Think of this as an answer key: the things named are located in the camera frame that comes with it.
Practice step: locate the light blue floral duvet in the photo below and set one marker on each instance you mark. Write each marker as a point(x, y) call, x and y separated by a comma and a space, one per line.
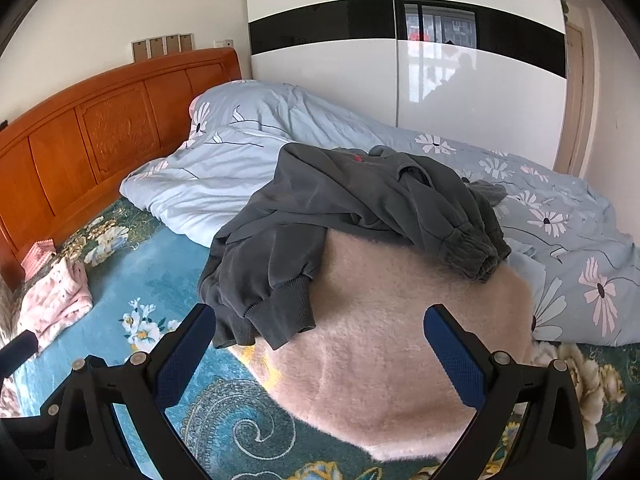
point(550, 220)

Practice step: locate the pink patterned pajama garment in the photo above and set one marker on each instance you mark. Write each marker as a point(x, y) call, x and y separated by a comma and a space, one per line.
point(52, 295)

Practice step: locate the orange wooden headboard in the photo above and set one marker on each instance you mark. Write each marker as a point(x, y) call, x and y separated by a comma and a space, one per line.
point(90, 135)

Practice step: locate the beige wall switch plate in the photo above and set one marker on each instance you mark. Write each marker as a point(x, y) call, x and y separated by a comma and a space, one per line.
point(157, 46)
point(140, 50)
point(186, 42)
point(172, 44)

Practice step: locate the dark grey sweatshirt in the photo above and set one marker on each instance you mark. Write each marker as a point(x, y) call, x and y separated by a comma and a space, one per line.
point(310, 200)

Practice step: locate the white wall socket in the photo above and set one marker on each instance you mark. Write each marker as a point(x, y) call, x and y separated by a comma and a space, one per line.
point(225, 43)

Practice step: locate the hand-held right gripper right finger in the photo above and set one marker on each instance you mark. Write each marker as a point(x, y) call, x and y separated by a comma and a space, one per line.
point(457, 355)

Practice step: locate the light blue floral pillow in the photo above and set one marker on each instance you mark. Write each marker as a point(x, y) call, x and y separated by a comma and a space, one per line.
point(260, 105)

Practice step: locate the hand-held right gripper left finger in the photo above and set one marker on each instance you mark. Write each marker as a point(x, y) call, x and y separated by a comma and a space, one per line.
point(182, 355)

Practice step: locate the pink checked pouch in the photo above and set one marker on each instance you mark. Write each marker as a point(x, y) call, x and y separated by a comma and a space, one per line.
point(39, 257)

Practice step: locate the teal floral bed sheet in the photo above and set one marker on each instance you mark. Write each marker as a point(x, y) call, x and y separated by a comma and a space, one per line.
point(150, 270)

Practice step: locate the pink fluffy sweater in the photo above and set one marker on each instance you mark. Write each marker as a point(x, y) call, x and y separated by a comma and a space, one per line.
point(380, 335)

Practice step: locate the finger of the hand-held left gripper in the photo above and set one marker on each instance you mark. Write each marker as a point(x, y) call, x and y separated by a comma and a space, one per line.
point(20, 349)

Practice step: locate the beige door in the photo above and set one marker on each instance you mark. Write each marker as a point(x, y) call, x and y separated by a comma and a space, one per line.
point(575, 100)

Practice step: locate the white wardrobe with black stripe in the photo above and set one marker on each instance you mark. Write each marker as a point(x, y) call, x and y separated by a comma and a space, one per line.
point(450, 75)

